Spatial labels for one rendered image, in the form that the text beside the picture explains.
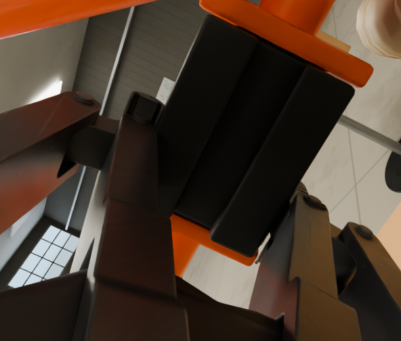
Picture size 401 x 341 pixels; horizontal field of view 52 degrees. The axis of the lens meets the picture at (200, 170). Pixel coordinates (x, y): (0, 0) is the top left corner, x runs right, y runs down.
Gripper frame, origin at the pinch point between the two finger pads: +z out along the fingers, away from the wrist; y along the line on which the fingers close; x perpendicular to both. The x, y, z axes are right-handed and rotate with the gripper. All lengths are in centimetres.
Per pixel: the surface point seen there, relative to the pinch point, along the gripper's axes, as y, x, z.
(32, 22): -9.1, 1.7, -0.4
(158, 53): -119, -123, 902
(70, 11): -7.8, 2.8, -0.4
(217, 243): 1.1, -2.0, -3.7
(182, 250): 0.3, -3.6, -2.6
